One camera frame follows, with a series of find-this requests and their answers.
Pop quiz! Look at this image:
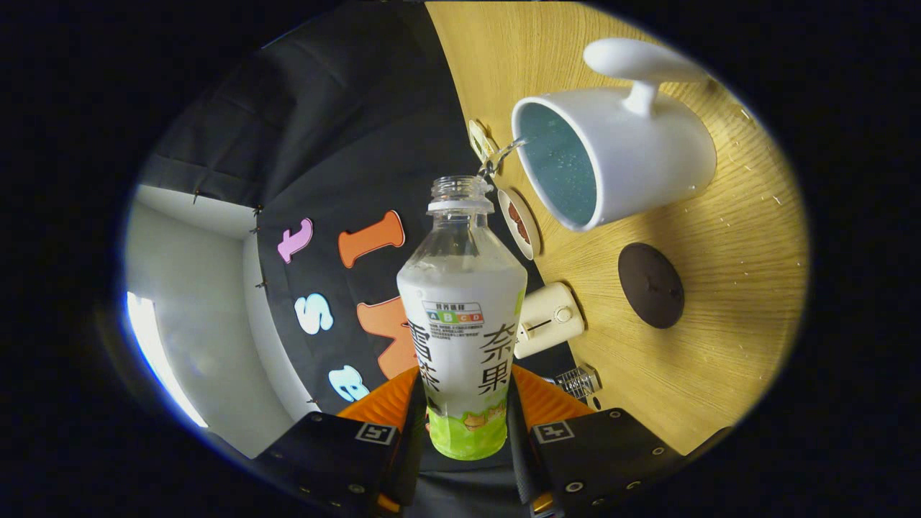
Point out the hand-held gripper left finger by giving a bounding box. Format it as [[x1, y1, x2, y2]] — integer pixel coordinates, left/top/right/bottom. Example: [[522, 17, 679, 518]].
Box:
[[252, 367, 429, 518]]

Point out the white oval plate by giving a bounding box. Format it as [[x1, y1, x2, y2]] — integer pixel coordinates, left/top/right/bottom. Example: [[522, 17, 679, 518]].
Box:
[[497, 188, 542, 260]]

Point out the cream toaster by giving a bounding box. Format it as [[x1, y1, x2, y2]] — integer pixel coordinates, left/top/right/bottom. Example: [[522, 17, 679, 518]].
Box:
[[514, 282, 586, 360]]

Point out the wooden table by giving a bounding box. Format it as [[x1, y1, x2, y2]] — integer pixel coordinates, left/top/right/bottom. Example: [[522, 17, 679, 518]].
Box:
[[425, 0, 810, 455]]

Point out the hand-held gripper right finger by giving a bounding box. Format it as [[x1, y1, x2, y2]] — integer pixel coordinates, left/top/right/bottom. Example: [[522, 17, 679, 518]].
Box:
[[506, 365, 735, 518]]

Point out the white divided condiment dish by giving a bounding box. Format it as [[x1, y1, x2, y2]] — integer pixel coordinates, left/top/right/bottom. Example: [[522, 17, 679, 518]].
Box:
[[468, 119, 497, 165]]

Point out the white green juice bottle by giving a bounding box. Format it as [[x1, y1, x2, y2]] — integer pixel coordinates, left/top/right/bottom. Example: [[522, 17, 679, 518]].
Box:
[[396, 175, 528, 461]]

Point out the metal wire utensil holder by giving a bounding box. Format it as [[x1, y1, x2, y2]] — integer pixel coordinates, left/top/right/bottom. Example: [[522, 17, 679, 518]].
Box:
[[554, 363, 602, 401]]

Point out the white cup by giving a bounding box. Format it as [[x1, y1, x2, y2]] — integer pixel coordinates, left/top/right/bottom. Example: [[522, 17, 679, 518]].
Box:
[[511, 37, 718, 232]]

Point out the dark brown round coaster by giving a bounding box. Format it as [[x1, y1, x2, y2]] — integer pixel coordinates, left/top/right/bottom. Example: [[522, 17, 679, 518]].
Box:
[[617, 242, 686, 330]]

